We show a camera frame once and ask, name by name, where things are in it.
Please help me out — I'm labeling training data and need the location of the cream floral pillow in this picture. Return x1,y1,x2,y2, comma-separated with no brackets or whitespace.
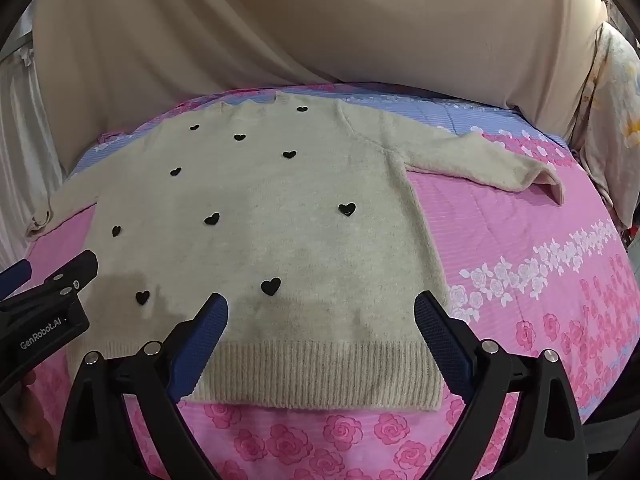
575,20,640,233

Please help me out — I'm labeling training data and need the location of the person's left hand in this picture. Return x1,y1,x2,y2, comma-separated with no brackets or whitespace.
17,367,60,476

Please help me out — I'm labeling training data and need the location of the pink floral bed sheet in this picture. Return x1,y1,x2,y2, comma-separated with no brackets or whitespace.
22,82,632,480

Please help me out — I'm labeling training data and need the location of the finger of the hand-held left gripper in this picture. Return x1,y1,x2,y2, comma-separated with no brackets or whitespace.
25,249,99,307
0,259,34,300

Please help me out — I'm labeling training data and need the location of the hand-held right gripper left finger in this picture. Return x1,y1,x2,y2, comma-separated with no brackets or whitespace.
65,292,231,480

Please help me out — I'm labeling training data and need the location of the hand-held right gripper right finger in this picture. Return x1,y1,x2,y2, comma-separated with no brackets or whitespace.
414,291,587,480

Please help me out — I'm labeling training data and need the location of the cream sweater with black hearts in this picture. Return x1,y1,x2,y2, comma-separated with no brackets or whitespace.
25,92,566,411

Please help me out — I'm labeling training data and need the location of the beige draped cloth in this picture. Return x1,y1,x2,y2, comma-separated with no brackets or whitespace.
32,0,608,176

